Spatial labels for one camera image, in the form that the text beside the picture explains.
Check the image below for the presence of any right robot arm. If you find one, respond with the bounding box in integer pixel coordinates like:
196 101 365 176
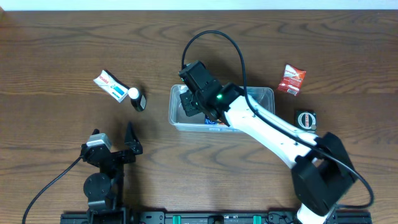
179 61 357 223

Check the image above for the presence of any blue white medicine box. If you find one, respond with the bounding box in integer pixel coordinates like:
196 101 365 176
205 115 224 125

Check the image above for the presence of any dark bottle white cap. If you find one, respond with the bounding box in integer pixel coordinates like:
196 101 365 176
127 87 147 112

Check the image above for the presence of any red Panadol box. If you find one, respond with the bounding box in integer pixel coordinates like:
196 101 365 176
277 64 307 96

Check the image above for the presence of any dark green round-label box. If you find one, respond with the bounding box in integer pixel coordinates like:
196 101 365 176
294 110 317 133

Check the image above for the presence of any black mounting rail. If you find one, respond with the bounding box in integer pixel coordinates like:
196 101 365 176
60 207 373 224

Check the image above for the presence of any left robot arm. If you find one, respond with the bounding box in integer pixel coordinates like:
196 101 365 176
80 122 143 212

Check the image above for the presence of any clear plastic container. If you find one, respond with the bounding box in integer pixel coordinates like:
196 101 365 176
169 85 275 133

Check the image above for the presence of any white green Panadol box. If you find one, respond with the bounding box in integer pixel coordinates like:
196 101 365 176
93 70 129 103

